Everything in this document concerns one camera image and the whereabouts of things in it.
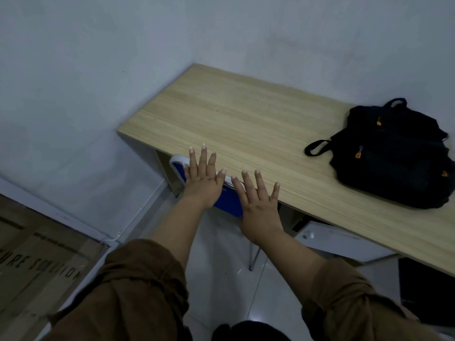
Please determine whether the brown cardboard box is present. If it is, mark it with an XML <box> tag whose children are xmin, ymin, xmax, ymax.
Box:
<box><xmin>0</xmin><ymin>193</ymin><xmax>109</xmax><ymax>341</ymax></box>

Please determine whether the brown shirt sleeve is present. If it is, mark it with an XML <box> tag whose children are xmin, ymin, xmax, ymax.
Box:
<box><xmin>41</xmin><ymin>239</ymin><xmax>192</xmax><ymax>341</ymax></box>
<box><xmin>301</xmin><ymin>257</ymin><xmax>445</xmax><ymax>341</ymax></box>

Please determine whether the brown left shirt sleeve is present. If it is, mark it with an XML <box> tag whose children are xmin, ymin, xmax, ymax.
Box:
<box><xmin>41</xmin><ymin>239</ymin><xmax>192</xmax><ymax>341</ymax></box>

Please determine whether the person's left hand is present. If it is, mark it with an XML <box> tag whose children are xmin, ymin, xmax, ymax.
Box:
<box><xmin>181</xmin><ymin>145</ymin><xmax>227</xmax><ymax>211</ymax></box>

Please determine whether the blue chair with white frame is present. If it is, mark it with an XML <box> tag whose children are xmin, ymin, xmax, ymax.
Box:
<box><xmin>169</xmin><ymin>154</ymin><xmax>262</xmax><ymax>272</ymax></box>

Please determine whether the white drawer cabinet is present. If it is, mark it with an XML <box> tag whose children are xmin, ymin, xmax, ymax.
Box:
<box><xmin>294</xmin><ymin>221</ymin><xmax>399</xmax><ymax>263</ymax></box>

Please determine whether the person's right forearm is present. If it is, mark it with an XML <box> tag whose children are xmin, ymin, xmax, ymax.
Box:
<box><xmin>254</xmin><ymin>227</ymin><xmax>328</xmax><ymax>306</ymax></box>

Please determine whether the person's right hand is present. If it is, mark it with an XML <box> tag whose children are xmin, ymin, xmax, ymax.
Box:
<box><xmin>230</xmin><ymin>170</ymin><xmax>284</xmax><ymax>246</ymax></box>

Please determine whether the brown right shirt sleeve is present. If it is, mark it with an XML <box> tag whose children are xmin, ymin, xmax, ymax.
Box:
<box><xmin>301</xmin><ymin>257</ymin><xmax>445</xmax><ymax>341</ymax></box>

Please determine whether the person's left forearm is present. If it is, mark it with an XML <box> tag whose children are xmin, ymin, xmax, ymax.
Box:
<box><xmin>147</xmin><ymin>195</ymin><xmax>210</xmax><ymax>270</ymax></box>

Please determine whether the black backpack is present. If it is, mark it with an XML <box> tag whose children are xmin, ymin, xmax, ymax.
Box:
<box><xmin>304</xmin><ymin>98</ymin><xmax>455</xmax><ymax>210</ymax></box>

